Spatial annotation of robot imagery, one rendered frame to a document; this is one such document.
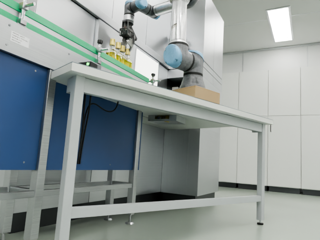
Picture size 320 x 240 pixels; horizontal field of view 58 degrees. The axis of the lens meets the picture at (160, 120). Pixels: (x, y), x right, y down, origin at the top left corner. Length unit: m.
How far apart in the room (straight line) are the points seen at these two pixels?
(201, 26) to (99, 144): 1.86
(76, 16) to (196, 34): 1.42
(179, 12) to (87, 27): 0.64
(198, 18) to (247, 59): 3.28
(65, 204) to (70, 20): 1.15
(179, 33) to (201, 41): 1.32
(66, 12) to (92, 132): 0.77
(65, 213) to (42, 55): 0.63
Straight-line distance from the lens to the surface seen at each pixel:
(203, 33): 3.02
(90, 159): 1.53
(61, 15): 1.89
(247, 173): 5.41
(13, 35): 1.24
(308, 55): 6.15
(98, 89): 1.25
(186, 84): 1.66
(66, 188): 1.17
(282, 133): 5.38
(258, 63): 6.19
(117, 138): 1.71
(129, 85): 1.28
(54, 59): 1.35
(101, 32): 2.10
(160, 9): 2.10
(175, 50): 1.60
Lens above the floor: 0.40
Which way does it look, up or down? 8 degrees up
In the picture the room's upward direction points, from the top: 4 degrees clockwise
